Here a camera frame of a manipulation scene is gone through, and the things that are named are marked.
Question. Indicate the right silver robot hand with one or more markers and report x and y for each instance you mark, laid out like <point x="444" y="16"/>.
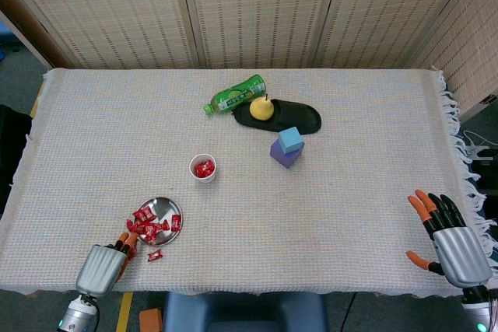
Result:
<point x="461" y="258"/>

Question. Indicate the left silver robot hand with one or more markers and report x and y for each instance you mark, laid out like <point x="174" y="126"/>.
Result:
<point x="99" y="270"/>

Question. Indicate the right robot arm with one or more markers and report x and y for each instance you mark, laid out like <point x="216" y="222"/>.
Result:
<point x="480" y="308"/>

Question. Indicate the orange block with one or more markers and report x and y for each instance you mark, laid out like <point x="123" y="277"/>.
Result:
<point x="151" y="320"/>

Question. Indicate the black equipment box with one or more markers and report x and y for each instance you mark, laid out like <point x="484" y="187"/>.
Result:
<point x="488" y="176"/>

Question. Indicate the round metal plate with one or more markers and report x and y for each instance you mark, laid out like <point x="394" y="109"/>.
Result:
<point x="161" y="207"/>

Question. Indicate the white paper cup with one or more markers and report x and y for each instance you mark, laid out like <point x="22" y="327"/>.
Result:
<point x="205" y="180"/>

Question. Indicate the white woven tablecloth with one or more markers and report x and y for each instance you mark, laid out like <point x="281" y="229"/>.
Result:
<point x="311" y="211"/>

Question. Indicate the purple foam cube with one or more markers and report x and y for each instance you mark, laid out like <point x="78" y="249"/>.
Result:
<point x="284" y="159"/>

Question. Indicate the light blue foam cube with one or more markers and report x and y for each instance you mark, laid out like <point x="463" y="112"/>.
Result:
<point x="291" y="139"/>

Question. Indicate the black oval plate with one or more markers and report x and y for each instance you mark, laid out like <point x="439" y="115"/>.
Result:
<point x="299" y="118"/>

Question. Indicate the green plastic drink bottle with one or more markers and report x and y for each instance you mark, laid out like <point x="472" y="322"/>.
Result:
<point x="233" y="98"/>

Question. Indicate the woven folding screen panel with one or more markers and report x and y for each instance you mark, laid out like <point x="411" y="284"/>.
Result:
<point x="474" y="36"/>
<point x="389" y="9"/>
<point x="116" y="9"/>
<point x="264" y="9"/>

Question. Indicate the yellow pear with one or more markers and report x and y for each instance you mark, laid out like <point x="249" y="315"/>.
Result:
<point x="261" y="110"/>

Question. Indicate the blue object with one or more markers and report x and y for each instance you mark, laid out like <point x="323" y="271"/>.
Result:
<point x="5" y="34"/>

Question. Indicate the grey metal bracket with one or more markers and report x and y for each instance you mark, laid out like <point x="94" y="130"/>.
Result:
<point x="491" y="99"/>

